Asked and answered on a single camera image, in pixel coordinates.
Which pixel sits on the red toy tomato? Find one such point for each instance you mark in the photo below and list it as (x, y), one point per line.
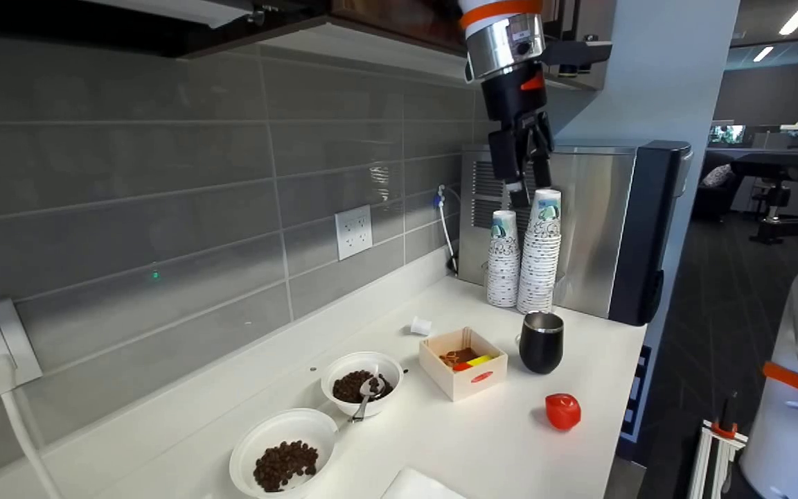
(564, 411)

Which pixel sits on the metal spoon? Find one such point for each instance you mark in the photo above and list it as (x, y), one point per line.
(366, 389)

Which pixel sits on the short patterned paper cup stack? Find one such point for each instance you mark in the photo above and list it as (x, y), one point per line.
(503, 264)

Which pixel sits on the short ceiling light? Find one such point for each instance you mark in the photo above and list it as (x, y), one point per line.
(764, 55)

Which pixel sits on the small white crumpled object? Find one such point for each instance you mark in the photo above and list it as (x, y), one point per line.
(420, 325)

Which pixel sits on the tall patterned paper cup stack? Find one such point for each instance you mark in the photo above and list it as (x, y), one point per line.
(542, 253)

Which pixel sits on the dark office desk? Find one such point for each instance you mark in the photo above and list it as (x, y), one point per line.
(773, 171)

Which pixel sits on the white stand with orange clamp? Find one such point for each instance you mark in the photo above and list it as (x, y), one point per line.
(719, 453)

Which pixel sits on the blue label on counter end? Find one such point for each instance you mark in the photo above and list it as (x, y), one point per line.
(636, 397)

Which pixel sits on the black thermos cup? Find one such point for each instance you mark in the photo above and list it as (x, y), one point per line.
(542, 346)

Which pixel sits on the yellow toy food piece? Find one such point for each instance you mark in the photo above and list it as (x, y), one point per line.
(480, 363)

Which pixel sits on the white bowl with brown beans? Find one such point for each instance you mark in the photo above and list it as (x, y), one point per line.
(360, 383)
(283, 460)

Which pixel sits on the white square food container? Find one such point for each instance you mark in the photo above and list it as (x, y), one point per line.
(460, 365)

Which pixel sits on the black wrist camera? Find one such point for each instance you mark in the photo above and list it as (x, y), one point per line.
(581, 55)

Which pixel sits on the blank white wall plate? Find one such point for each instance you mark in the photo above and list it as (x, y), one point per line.
(352, 232)

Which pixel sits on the red toy food piece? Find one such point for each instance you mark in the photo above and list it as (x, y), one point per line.
(457, 357)

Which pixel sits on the flat white paper napkin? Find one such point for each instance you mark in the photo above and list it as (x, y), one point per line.
(420, 486)

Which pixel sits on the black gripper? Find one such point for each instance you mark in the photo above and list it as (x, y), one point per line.
(514, 98)

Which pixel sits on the wooden upper cabinet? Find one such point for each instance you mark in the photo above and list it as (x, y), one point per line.
(324, 30)

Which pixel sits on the stainless steel coffee machine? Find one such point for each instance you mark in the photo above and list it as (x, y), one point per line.
(603, 232)

